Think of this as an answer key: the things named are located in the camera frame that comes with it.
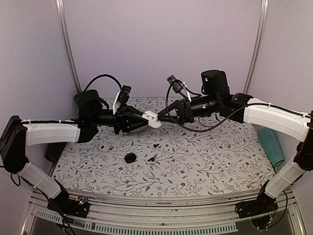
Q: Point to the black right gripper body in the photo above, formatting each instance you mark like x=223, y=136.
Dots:
x=188, y=113

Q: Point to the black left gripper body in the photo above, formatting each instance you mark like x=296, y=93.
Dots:
x=118, y=118

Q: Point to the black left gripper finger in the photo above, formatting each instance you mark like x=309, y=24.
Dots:
x=132, y=112
x=134, y=124

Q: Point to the white oval earbud case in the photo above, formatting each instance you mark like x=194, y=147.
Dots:
x=152, y=120

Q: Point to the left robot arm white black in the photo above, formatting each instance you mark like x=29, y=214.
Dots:
x=93, y=112

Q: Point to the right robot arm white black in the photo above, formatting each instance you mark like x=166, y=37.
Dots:
x=216, y=97

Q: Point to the white earbud case small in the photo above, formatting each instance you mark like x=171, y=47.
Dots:
x=103, y=148

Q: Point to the black open earbud case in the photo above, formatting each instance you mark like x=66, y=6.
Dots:
x=130, y=158

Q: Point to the grey swirl ceramic plate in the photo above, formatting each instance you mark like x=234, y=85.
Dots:
x=138, y=129

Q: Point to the grey mug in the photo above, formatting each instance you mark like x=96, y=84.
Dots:
x=78, y=96

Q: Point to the teal cup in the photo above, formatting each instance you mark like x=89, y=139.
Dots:
x=271, y=145

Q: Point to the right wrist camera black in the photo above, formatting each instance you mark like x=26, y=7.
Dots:
x=179, y=87

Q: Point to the aluminium front rail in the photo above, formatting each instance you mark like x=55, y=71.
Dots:
x=195, y=215

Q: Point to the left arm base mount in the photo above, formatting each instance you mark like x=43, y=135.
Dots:
x=78, y=207

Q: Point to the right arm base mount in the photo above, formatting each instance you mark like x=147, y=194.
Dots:
x=263, y=211

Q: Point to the left aluminium frame post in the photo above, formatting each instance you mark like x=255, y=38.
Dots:
x=66, y=40

